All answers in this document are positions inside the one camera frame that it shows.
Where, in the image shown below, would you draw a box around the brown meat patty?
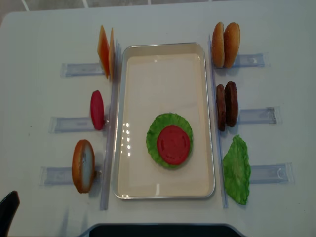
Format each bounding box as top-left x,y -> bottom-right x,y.
225,81 -> 238,127
216,84 -> 226,131

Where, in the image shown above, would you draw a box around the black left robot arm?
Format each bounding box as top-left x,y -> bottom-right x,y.
0,191 -> 20,237

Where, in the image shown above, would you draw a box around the green lettuce leaf on tray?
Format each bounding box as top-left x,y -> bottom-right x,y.
146,113 -> 193,169

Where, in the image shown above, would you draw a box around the red tomato slice on tray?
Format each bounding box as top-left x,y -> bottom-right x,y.
157,125 -> 191,165

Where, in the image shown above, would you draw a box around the standing red tomato slice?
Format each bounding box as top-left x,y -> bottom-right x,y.
90,90 -> 105,130

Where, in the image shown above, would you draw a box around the clear holder strip cheese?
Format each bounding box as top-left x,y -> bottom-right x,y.
60,63 -> 105,78

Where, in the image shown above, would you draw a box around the orange cheese slice right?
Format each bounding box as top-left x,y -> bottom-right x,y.
109,28 -> 115,81

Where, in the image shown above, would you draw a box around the orange cheese slice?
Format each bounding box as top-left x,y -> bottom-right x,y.
97,25 -> 110,78
109,28 -> 115,81

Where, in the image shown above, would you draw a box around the orange cheese slice left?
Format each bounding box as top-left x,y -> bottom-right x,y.
97,25 -> 110,78

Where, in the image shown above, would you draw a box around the clear holder strip tomato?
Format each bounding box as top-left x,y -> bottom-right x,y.
48,117 -> 95,134

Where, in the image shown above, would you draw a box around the standing green lettuce leaf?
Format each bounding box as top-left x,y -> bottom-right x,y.
223,135 -> 251,205

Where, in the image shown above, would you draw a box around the clear holder strip patties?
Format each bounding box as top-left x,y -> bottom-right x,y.
237,106 -> 282,125

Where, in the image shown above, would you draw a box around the clear holder strip lettuce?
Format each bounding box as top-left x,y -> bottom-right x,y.
250,162 -> 295,184

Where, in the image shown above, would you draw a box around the white rectangular metal tray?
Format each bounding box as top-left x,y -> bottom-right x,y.
112,43 -> 215,199

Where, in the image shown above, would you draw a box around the standing bun half white face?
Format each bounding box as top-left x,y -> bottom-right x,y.
72,139 -> 95,194

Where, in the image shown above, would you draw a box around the golden bun half right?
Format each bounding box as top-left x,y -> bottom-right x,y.
224,22 -> 240,68

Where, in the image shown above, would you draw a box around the clear holder strip bun left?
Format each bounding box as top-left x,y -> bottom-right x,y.
39,167 -> 74,186

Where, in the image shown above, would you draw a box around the clear holder strip buns right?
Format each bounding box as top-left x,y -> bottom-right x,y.
233,53 -> 270,68

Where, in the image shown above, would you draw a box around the clear right long rail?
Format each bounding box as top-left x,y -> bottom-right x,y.
208,35 -> 229,209

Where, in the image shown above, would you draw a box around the black base plate bottom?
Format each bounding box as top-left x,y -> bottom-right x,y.
89,224 -> 242,237

